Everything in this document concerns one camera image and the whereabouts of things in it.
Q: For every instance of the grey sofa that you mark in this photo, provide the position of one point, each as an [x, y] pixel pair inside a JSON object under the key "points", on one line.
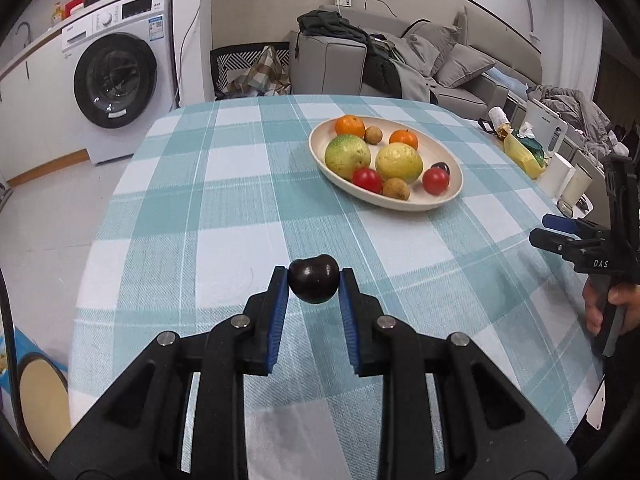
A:
{"points": [[325, 70]]}

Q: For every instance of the yellow bag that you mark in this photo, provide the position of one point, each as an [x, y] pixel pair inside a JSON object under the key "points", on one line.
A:
{"points": [[520, 155]]}

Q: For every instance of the round wooden stool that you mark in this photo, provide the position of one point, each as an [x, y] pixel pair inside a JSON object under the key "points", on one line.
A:
{"points": [[42, 400]]}

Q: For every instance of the grey blanket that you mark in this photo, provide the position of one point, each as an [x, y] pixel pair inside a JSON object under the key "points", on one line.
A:
{"points": [[570, 107]]}

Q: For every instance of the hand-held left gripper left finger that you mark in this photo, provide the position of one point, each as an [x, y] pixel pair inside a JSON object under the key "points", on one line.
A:
{"points": [[277, 320]]}

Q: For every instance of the plaid cloth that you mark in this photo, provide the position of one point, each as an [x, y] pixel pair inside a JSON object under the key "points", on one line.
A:
{"points": [[260, 77]]}

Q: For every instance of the yellow-green guava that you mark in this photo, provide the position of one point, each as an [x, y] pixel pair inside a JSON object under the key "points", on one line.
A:
{"points": [[399, 162]]}

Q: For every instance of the grey garment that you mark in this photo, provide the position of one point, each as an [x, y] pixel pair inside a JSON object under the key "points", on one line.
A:
{"points": [[412, 80]]}

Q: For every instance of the beige round plate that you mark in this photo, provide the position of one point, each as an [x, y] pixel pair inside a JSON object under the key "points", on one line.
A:
{"points": [[320, 144]]}

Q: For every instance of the grey cushion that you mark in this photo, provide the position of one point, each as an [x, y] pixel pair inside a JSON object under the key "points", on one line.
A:
{"points": [[465, 67], [430, 46]]}

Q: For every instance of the black patterned chair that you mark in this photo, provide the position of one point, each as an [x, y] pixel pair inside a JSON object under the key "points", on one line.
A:
{"points": [[230, 62]]}

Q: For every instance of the dark cherry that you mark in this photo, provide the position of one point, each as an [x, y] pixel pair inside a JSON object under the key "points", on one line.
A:
{"points": [[442, 165], [314, 280]]}

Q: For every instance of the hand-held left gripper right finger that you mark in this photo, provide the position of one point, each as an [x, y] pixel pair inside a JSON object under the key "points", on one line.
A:
{"points": [[350, 320]]}

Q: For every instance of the orange mandarin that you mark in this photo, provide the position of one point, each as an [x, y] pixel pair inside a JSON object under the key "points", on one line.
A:
{"points": [[350, 126], [403, 139]]}

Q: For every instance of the white cup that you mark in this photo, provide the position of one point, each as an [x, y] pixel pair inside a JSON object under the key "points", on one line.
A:
{"points": [[575, 187]]}

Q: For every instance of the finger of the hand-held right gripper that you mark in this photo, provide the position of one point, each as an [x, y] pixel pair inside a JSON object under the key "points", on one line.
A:
{"points": [[547, 241], [557, 221]]}

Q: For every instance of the person's right hand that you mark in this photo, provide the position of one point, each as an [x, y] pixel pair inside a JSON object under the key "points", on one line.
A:
{"points": [[595, 310]]}

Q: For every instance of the red tomato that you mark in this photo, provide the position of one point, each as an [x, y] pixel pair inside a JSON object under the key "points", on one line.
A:
{"points": [[436, 181], [367, 179]]}

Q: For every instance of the teal checked tablecloth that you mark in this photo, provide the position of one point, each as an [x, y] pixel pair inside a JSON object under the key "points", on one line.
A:
{"points": [[200, 210]]}

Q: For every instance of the white kettle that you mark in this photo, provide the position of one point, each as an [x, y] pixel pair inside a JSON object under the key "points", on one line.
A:
{"points": [[542, 122]]}

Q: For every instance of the dark clothes pile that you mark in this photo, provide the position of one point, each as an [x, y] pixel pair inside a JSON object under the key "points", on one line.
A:
{"points": [[345, 27]]}

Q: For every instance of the green guava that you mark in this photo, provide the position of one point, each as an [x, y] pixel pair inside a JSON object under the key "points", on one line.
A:
{"points": [[347, 156]]}

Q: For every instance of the white cabinet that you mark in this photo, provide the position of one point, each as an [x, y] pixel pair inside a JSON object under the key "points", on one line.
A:
{"points": [[40, 110]]}

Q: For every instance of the white washing machine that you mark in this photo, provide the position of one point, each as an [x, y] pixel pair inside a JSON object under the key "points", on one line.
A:
{"points": [[115, 80]]}

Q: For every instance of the white bottle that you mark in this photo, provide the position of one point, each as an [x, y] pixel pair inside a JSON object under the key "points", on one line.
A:
{"points": [[500, 120]]}

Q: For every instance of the white box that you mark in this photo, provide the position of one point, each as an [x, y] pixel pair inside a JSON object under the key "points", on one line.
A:
{"points": [[557, 175]]}

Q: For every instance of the small brown longan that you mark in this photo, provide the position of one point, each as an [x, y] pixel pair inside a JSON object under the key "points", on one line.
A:
{"points": [[373, 134], [396, 189]]}

